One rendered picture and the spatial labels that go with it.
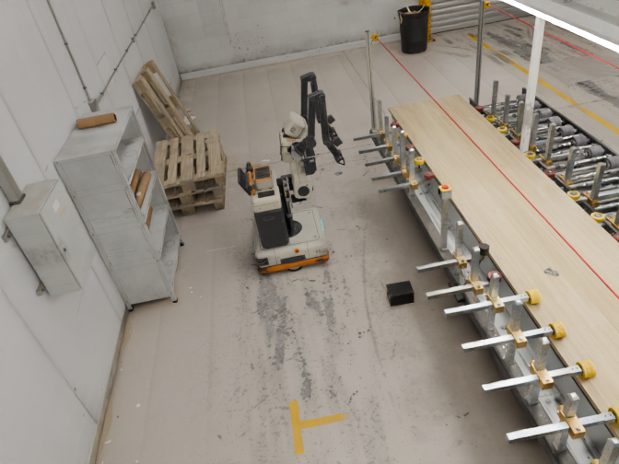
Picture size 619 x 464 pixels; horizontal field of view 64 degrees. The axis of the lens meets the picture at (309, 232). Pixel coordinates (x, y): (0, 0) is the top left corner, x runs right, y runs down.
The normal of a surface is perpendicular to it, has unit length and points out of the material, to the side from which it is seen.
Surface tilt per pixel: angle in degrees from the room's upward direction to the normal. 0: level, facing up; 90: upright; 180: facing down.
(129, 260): 90
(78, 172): 90
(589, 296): 0
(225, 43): 90
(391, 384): 0
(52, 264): 90
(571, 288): 0
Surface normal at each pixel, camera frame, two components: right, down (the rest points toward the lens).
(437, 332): -0.14, -0.79
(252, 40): 0.14, 0.58
